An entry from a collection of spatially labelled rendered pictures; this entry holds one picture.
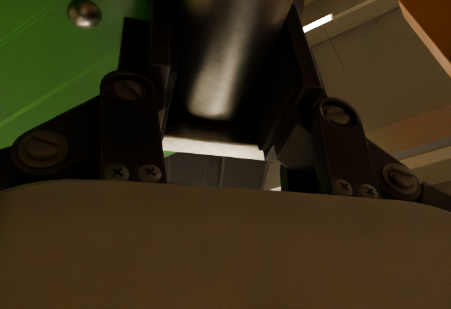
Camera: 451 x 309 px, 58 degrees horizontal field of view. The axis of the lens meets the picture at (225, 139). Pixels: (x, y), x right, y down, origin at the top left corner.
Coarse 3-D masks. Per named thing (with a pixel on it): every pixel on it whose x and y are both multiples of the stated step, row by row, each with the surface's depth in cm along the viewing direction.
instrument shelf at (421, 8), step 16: (400, 0) 66; (416, 0) 63; (432, 0) 61; (448, 0) 58; (416, 16) 60; (432, 16) 58; (448, 16) 56; (416, 32) 63; (432, 32) 55; (448, 32) 53; (432, 48) 56; (448, 48) 51; (448, 64) 50
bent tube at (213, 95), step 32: (192, 0) 10; (224, 0) 10; (256, 0) 10; (288, 0) 10; (192, 32) 11; (224, 32) 10; (256, 32) 10; (192, 64) 11; (224, 64) 11; (256, 64) 11; (192, 96) 12; (224, 96) 12; (192, 128) 13; (224, 128) 13
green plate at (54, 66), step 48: (0, 0) 13; (48, 0) 13; (96, 0) 14; (144, 0) 14; (0, 48) 15; (48, 48) 15; (96, 48) 15; (0, 96) 16; (48, 96) 17; (0, 144) 19
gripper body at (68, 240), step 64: (0, 192) 6; (64, 192) 6; (128, 192) 7; (192, 192) 7; (256, 192) 7; (0, 256) 5; (64, 256) 6; (128, 256) 6; (192, 256) 6; (256, 256) 6; (320, 256) 6; (384, 256) 7; (448, 256) 7
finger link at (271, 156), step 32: (288, 32) 12; (288, 64) 11; (256, 96) 13; (288, 96) 11; (320, 96) 11; (256, 128) 13; (288, 128) 11; (288, 160) 11; (384, 160) 10; (384, 192) 10; (416, 192) 10
